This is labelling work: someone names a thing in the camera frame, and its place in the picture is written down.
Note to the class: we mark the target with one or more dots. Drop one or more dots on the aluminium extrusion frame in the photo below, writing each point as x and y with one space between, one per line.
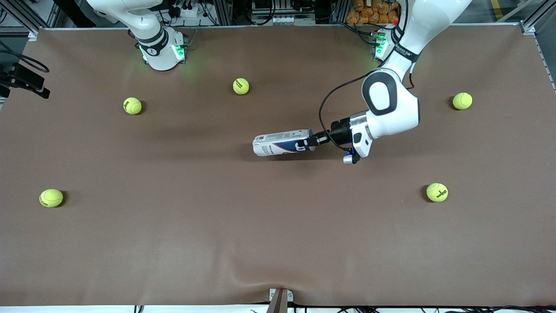
223 13

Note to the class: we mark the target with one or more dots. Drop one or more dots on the brown table mat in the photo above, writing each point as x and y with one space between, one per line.
278 226

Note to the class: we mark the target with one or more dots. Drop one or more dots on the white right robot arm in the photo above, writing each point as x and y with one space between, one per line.
160 54

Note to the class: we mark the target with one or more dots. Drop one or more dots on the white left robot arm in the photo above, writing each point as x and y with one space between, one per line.
404 121

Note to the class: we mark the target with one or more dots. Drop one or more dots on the blue white tennis ball can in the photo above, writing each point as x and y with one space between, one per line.
278 145

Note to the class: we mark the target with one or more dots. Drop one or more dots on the white power strip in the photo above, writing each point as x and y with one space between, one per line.
189 11

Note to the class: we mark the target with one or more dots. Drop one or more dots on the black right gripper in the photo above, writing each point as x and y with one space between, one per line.
21 76

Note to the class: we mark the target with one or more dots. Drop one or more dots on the yellow-green tennis ball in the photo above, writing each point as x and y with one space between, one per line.
437 192
240 86
132 105
462 101
51 198

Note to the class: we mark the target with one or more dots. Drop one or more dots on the pile of orange packets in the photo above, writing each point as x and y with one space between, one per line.
373 12

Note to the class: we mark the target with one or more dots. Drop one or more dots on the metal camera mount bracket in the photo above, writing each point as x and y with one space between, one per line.
280 300

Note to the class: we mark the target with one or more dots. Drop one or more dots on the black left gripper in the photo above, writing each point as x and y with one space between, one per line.
340 132

